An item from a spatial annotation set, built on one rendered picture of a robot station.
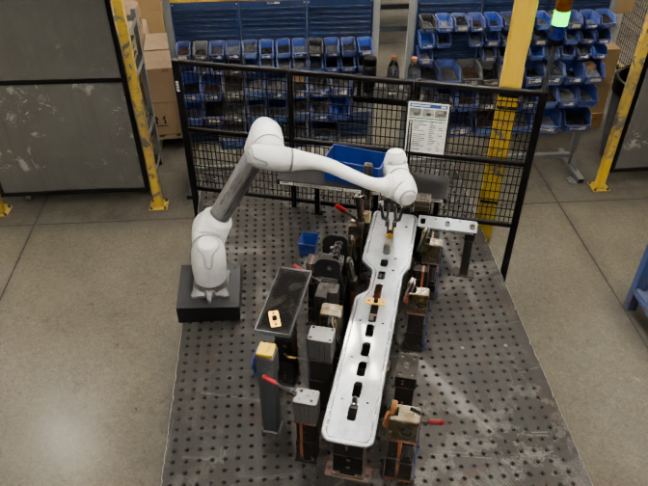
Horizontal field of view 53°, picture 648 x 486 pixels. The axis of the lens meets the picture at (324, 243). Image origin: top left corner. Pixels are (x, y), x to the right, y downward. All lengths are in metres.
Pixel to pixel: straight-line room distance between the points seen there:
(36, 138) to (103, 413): 2.16
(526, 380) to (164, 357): 2.09
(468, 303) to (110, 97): 2.83
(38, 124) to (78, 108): 0.32
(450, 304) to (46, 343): 2.43
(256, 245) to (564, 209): 2.67
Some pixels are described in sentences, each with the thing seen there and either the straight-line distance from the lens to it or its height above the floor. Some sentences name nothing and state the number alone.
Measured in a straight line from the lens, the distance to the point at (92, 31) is 4.63.
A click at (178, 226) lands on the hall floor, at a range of 4.97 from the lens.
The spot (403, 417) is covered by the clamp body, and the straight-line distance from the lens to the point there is 2.33.
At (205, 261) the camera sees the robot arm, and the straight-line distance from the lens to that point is 3.01.
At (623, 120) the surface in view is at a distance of 5.41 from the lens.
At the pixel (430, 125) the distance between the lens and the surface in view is 3.42.
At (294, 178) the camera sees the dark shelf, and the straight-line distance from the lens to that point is 3.49.
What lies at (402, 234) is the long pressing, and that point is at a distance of 3.16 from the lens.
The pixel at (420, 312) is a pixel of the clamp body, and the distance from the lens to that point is 2.85.
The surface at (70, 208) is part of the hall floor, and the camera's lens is 5.40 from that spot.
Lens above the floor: 2.92
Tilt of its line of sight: 38 degrees down
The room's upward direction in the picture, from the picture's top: straight up
